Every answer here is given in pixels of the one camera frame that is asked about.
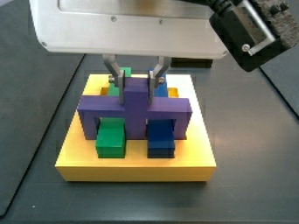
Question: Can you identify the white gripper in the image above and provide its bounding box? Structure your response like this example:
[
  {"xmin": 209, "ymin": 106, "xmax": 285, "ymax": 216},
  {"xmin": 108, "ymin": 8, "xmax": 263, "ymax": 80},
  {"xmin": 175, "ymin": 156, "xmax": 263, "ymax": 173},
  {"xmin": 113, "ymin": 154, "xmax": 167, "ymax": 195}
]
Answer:
[{"xmin": 29, "ymin": 0, "xmax": 228, "ymax": 104}]

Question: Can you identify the yellow slotted board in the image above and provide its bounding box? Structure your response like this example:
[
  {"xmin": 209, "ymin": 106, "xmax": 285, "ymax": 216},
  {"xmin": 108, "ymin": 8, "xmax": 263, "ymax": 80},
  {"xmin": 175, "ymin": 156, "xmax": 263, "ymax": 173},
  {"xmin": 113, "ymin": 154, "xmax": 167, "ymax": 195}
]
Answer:
[{"xmin": 54, "ymin": 74, "xmax": 216, "ymax": 182}]

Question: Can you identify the blue long bar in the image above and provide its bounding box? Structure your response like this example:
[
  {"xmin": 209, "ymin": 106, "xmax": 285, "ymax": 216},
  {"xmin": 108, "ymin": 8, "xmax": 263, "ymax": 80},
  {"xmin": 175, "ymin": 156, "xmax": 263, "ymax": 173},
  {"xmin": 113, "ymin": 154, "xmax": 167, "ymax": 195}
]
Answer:
[{"xmin": 145, "ymin": 68, "xmax": 176, "ymax": 159}]

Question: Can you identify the purple cross-shaped block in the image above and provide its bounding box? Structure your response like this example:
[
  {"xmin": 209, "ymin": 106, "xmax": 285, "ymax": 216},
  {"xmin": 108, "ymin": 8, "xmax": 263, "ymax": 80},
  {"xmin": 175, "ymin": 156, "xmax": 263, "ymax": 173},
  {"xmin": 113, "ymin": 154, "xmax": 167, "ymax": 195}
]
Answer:
[{"xmin": 77, "ymin": 77, "xmax": 192, "ymax": 140}]

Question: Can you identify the green long bar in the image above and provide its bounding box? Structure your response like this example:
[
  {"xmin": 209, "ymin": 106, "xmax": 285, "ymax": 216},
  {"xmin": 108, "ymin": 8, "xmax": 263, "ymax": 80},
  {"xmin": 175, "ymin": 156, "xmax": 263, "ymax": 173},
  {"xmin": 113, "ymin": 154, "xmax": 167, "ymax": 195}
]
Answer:
[{"xmin": 94, "ymin": 66, "xmax": 133, "ymax": 159}]

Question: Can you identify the black block holder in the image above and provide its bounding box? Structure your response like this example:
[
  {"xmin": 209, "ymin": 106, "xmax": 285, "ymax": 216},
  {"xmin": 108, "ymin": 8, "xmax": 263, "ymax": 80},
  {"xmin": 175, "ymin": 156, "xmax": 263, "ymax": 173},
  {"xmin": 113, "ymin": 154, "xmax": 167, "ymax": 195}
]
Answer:
[{"xmin": 171, "ymin": 58, "xmax": 212, "ymax": 68}]

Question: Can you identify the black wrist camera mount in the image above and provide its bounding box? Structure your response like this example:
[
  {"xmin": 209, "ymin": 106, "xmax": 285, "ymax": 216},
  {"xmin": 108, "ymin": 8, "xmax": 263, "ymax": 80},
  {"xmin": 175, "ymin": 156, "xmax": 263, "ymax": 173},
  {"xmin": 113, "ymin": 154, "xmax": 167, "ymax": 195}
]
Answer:
[{"xmin": 183, "ymin": 0, "xmax": 299, "ymax": 72}]

